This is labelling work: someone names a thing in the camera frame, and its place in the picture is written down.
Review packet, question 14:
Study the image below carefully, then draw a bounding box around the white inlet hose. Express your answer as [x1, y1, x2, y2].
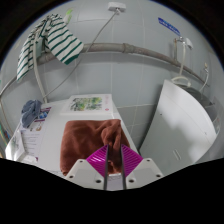
[171, 43, 193, 88]

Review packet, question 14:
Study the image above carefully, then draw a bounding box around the green-white striped garment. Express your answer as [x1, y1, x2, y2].
[15, 13, 85, 83]

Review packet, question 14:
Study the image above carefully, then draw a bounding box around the blue-grey crumpled cloth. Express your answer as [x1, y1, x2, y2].
[20, 99, 43, 129]

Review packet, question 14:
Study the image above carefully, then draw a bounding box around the wall water tap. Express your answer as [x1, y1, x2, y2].
[173, 35, 194, 51]

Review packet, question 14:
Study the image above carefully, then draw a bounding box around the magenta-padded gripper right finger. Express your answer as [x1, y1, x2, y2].
[119, 144, 164, 192]

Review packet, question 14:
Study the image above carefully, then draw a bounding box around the colourful printed leaflet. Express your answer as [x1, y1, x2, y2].
[33, 106, 53, 133]

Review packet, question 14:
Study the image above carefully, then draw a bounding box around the white wall socket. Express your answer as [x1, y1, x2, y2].
[107, 1, 127, 14]

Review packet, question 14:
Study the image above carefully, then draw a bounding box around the brown towel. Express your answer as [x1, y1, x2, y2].
[59, 118, 134, 177]

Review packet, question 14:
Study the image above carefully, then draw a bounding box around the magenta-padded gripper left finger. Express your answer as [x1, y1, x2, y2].
[64, 144, 110, 192]

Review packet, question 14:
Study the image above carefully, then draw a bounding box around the grey wall pipe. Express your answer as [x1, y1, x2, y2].
[0, 41, 211, 98]

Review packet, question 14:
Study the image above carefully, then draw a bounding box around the blue wall sticker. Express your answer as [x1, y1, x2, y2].
[157, 16, 182, 37]

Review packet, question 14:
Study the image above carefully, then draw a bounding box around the small landscape picture book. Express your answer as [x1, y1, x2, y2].
[59, 93, 116, 116]

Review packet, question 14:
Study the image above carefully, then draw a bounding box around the white upright pipe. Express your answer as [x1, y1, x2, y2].
[32, 36, 49, 104]

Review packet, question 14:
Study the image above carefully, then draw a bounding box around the white power cable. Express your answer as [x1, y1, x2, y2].
[43, 9, 119, 99]

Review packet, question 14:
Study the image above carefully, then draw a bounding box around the white text paper sheet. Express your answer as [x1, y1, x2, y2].
[18, 126, 46, 158]

